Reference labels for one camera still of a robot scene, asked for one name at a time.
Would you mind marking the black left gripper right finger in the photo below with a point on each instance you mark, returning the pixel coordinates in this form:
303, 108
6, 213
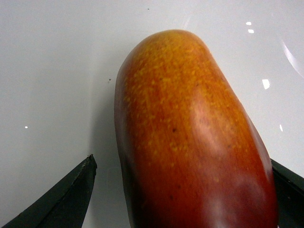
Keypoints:
290, 195

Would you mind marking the white checkout scale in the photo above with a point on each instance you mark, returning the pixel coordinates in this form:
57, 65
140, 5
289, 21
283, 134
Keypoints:
58, 64

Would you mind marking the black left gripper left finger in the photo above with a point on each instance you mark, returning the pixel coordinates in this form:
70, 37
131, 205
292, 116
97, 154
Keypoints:
65, 204

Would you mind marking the dark red mango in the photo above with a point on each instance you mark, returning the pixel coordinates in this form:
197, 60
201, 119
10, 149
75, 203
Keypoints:
190, 155

